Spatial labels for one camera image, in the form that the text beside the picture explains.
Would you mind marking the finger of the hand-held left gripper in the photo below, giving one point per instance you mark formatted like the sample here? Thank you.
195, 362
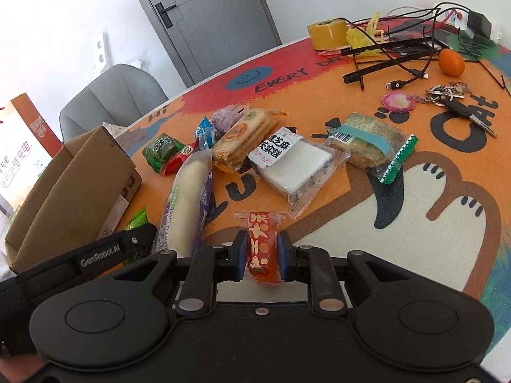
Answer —
143, 242

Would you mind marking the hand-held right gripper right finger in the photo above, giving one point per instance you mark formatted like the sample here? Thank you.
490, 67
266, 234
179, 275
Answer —
284, 257

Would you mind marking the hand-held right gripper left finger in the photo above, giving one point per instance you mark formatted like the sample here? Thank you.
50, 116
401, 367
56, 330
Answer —
240, 256

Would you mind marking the bright green crinkled packet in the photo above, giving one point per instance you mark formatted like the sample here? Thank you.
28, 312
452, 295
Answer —
137, 219

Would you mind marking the red snack packet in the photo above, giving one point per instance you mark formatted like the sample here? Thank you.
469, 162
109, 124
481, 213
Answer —
261, 243

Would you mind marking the long white cake packet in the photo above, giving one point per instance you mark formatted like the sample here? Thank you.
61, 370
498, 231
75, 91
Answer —
187, 199

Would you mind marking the small red candy packet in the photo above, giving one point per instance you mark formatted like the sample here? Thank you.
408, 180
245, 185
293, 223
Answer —
175, 164

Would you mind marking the brown cardboard box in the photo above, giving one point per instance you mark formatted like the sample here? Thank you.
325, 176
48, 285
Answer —
60, 191

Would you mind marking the white sesame cake packet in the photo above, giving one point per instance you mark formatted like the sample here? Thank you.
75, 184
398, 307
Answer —
295, 167

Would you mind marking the green snack packet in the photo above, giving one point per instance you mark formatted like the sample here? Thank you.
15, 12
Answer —
159, 153

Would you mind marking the orange cracker packet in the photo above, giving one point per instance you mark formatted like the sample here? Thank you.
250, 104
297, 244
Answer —
239, 139

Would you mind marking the blue candy packet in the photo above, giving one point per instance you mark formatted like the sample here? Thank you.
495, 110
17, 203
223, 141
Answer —
205, 133

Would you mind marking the purple snack packet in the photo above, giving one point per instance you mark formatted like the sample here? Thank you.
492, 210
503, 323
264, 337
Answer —
227, 117

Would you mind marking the green-edged biscuit packet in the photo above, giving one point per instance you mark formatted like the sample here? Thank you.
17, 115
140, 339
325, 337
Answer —
367, 143

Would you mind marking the patterned white cushion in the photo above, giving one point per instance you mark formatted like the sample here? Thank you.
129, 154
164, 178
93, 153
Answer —
113, 128

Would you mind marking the orange and white paper bag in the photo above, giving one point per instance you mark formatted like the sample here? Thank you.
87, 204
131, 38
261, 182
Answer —
24, 147

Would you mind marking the grey chair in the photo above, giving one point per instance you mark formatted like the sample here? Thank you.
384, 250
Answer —
115, 91

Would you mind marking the colourful printed table mat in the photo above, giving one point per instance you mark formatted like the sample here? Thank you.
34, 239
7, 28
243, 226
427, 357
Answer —
459, 191

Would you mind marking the black folding stand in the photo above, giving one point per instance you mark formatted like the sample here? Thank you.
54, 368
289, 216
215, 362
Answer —
349, 78

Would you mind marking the small red wrapper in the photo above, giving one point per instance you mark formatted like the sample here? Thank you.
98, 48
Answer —
331, 52

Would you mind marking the yellow tape roll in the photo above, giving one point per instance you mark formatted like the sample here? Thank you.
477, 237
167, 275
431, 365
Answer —
327, 34

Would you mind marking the black car key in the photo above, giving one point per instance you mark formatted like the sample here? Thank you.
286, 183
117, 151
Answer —
461, 109

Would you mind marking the yellow plastic bag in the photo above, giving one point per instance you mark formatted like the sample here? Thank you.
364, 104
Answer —
359, 38

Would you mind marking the grey door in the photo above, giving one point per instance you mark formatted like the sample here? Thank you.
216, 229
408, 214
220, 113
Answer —
223, 20

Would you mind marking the orange tangerine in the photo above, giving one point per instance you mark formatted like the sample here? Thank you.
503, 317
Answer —
452, 62

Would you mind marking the black charger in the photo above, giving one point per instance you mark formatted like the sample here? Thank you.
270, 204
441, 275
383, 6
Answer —
478, 24

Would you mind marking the white power strip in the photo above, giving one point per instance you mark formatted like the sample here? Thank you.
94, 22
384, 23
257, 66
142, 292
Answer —
495, 32

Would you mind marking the white wall plate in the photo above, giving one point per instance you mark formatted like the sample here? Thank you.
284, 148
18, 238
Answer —
135, 63

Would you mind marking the white wall socket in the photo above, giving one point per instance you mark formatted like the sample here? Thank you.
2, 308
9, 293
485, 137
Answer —
100, 48

